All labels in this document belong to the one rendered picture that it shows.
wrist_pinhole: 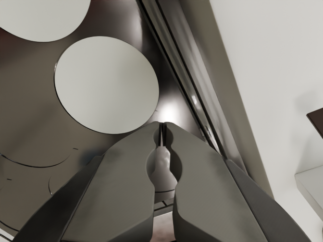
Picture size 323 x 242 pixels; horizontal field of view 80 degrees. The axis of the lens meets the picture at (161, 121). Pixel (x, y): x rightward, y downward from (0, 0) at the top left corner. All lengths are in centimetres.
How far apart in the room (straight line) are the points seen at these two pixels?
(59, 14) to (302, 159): 23
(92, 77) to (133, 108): 5
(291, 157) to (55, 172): 26
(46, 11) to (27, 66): 5
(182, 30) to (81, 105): 15
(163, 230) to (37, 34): 34
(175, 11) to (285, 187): 21
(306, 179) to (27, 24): 26
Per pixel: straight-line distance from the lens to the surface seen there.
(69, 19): 20
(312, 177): 20
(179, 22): 26
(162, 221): 37
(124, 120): 21
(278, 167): 19
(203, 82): 28
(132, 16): 18
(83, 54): 20
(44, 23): 20
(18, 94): 24
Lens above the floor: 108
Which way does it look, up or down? 60 degrees down
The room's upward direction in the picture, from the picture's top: 179 degrees clockwise
